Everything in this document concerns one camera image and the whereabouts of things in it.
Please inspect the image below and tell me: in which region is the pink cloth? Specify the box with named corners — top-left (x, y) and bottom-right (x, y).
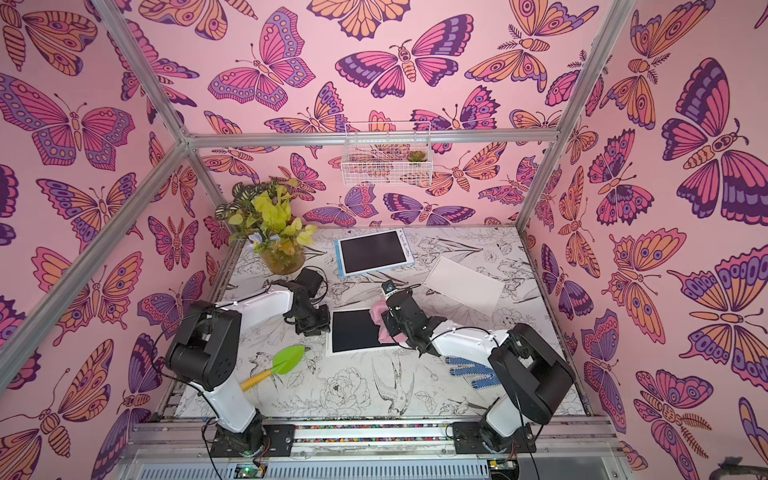
top-left (369, 300), bottom-right (391, 343)

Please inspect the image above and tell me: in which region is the white drawing tablet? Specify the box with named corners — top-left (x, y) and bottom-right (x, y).
top-left (326, 309), bottom-right (397, 356)
top-left (424, 257), bottom-right (504, 317)

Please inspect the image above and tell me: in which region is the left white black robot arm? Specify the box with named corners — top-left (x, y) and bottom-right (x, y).
top-left (165, 267), bottom-right (331, 435)

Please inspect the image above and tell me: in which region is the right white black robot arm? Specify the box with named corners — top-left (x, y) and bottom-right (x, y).
top-left (381, 281), bottom-right (575, 444)

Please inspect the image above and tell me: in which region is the far blue-edged drawing tablet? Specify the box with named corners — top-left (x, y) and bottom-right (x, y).
top-left (335, 229), bottom-right (415, 278)

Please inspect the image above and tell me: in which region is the potted plant glass vase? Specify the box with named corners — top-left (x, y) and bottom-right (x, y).
top-left (215, 181), bottom-right (317, 276)

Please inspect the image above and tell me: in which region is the small succulent in basket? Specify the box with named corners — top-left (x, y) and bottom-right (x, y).
top-left (407, 150), bottom-right (427, 163)

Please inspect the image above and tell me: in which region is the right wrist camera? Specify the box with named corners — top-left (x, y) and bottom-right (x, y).
top-left (381, 280), bottom-right (398, 297)

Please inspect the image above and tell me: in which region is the green trowel yellow handle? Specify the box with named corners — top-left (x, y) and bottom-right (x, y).
top-left (240, 345), bottom-right (306, 391)

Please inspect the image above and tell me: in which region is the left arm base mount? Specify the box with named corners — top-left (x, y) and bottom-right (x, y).
top-left (210, 412), bottom-right (296, 458)

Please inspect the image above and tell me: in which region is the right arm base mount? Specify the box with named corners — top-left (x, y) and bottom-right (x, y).
top-left (448, 419), bottom-right (537, 455)

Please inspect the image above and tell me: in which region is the white wire wall basket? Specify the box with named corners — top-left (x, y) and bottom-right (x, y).
top-left (339, 120), bottom-right (434, 188)

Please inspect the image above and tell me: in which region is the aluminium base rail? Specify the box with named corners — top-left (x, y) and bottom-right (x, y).
top-left (114, 417), bottom-right (634, 479)

